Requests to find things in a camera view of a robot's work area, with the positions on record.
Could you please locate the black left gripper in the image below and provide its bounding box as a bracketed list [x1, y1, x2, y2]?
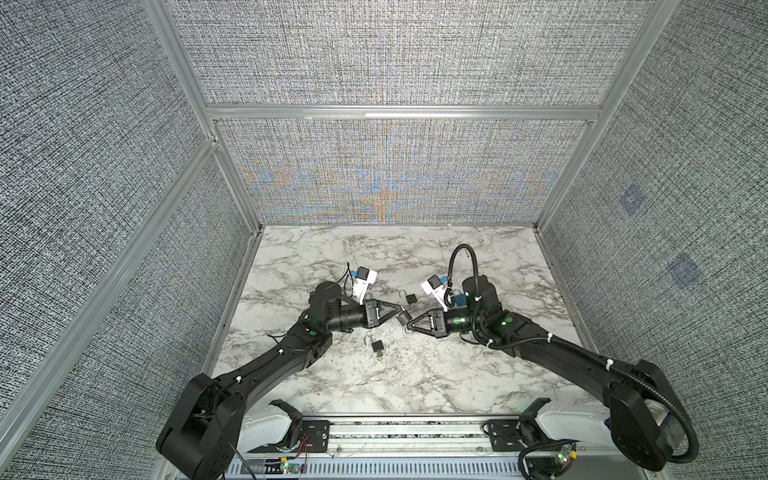
[325, 300, 400, 335]

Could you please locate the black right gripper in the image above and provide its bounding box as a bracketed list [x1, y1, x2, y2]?
[406, 307, 485, 340]

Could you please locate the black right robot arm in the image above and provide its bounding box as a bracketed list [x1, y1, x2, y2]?
[401, 275, 701, 478]

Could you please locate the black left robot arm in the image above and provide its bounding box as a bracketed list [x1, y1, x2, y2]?
[156, 281, 411, 479]

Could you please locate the green circuit board right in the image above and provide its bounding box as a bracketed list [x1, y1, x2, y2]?
[548, 442, 578, 472]

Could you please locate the green circuit board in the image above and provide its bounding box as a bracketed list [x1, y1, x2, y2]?
[548, 442, 578, 472]
[278, 457, 306, 476]

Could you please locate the green circuit board left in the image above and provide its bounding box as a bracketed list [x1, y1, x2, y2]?
[278, 457, 306, 476]

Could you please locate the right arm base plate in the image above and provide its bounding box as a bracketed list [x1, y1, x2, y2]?
[481, 419, 540, 453]

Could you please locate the aluminium front rail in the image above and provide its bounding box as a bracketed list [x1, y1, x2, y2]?
[217, 407, 657, 479]

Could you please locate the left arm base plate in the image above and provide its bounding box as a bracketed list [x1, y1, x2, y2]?
[247, 420, 331, 455]

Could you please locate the black right corrugated cable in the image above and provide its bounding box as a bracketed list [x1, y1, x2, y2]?
[448, 244, 701, 464]

